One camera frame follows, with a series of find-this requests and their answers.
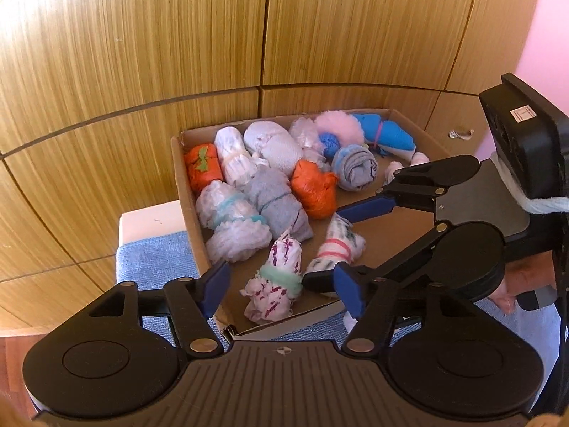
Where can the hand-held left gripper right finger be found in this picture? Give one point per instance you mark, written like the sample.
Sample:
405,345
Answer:
351,289

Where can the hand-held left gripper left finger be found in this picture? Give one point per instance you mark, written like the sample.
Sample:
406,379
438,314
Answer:
215,287

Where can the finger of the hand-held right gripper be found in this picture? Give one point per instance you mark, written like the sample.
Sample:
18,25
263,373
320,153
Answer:
320,282
369,208

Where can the brown cardboard box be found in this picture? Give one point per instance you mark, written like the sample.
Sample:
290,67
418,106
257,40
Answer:
391,235

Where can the grey roll with blue band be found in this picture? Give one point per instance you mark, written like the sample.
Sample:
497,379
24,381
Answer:
355,169

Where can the white patterned bundle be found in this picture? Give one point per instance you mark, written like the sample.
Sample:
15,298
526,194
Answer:
338,244

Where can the pale lilac bundle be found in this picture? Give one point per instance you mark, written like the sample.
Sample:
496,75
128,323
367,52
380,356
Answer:
393,171

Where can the purple-print bundle with green band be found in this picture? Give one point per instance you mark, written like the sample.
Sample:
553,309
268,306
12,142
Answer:
273,284

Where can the orange crinkled bundle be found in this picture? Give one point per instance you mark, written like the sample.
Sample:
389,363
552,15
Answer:
313,189

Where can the white bundle with teal bands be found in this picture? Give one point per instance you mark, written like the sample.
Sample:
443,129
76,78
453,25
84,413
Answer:
231,222

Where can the bright blue bundle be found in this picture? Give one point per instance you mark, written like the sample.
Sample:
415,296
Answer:
382,135

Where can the pink fluffy bundle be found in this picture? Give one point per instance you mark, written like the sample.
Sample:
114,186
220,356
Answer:
335,126

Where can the grey bundle with thin band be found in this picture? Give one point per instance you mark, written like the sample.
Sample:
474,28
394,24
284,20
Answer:
275,204

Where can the translucent pastel bundle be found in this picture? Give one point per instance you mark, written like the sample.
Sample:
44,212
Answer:
304,135

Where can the grey-blue knit bundle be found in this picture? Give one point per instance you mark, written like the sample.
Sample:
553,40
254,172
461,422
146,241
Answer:
275,144

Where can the red bundle with green tie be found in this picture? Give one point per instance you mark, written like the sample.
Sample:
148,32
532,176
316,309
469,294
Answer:
202,171

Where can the white ribbed bundle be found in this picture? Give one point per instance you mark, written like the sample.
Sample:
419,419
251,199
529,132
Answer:
235,155

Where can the person's right hand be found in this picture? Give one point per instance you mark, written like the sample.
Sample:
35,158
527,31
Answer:
524,273

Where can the blue terry towel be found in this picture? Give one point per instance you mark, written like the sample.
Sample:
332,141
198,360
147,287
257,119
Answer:
155,253

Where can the white small table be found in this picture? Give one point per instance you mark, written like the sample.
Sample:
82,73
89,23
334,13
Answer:
151,220

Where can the wooden wardrobe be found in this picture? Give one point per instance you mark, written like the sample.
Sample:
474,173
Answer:
133,53

